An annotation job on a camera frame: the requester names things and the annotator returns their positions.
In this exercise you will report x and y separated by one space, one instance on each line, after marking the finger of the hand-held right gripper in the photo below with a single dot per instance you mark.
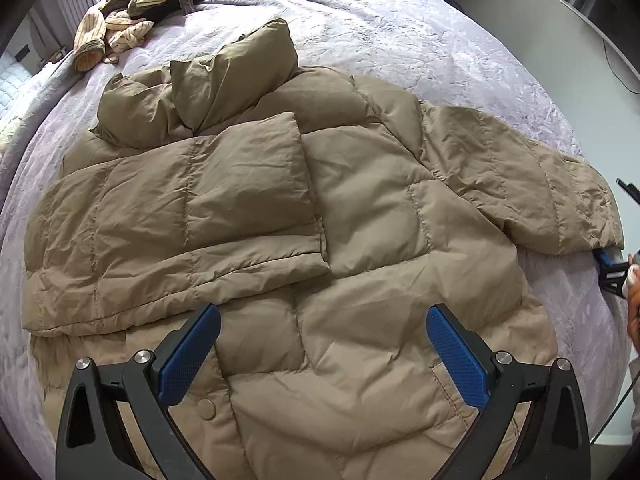
607 265
627 186

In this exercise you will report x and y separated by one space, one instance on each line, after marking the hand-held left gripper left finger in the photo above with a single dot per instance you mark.
187 355

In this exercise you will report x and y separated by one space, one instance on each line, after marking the beige striped garment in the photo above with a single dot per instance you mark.
115 15

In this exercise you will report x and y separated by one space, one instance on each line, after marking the white quilted pillow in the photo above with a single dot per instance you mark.
11 87

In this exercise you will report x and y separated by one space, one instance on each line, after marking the person's right hand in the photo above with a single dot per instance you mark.
634 300

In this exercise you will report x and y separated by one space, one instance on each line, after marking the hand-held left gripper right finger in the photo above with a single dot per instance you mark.
457 355

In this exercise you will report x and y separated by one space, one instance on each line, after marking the grey open box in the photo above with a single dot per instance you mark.
585 0

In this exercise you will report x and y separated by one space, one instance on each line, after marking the tan puffer jacket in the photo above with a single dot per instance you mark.
310 220

